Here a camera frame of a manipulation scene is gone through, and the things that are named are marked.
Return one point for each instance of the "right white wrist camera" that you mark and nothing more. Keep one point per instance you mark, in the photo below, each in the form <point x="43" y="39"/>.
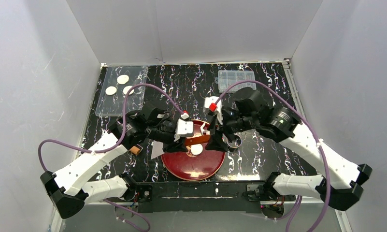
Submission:
<point x="213" y="107"/>

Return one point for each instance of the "white dough disc top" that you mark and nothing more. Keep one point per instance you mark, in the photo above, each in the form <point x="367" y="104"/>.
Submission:
<point x="122" y="79"/>

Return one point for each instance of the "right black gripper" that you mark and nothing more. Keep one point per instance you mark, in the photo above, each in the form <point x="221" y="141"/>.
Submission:
<point x="216" y="130"/>

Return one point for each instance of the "round red tray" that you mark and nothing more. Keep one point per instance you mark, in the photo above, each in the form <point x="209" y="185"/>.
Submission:
<point x="189" y="168"/>

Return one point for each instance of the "clear plastic tray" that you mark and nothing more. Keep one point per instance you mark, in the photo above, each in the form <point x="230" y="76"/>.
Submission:
<point x="113" y="105"/>

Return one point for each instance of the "scraper knife orange handle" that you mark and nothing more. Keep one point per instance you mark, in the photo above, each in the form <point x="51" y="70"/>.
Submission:
<point x="158" y="146"/>

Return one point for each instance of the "white dough disc left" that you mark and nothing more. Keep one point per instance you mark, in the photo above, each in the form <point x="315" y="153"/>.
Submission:
<point x="111" y="90"/>

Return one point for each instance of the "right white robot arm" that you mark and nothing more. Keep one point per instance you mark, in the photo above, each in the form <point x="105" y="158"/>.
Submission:
<point x="338" y="181"/>

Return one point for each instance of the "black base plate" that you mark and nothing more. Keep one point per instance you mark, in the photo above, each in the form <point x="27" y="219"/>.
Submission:
<point x="199" y="196"/>

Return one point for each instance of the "white dough disc right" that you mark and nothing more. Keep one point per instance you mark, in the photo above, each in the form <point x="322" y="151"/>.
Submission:
<point x="128" y="90"/>

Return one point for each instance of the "clear compartment storage box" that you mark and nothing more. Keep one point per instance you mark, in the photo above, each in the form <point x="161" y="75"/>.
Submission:
<point x="226" y="78"/>

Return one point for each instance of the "cut round dough wrapper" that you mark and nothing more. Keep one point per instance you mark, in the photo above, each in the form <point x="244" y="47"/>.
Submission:
<point x="196" y="150"/>

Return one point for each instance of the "white dough disc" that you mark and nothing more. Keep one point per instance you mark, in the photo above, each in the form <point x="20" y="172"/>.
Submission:
<point x="111" y="90"/>
<point x="128" y="90"/>
<point x="122" y="79"/>

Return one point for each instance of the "wooden rolling pin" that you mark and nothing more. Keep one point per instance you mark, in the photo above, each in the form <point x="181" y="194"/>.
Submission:
<point x="135" y="150"/>

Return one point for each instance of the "metal ring cutter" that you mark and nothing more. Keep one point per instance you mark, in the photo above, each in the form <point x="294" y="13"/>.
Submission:
<point x="234" y="143"/>

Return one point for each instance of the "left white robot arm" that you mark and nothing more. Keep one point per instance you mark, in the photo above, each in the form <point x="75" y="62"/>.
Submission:
<point x="70" y="188"/>

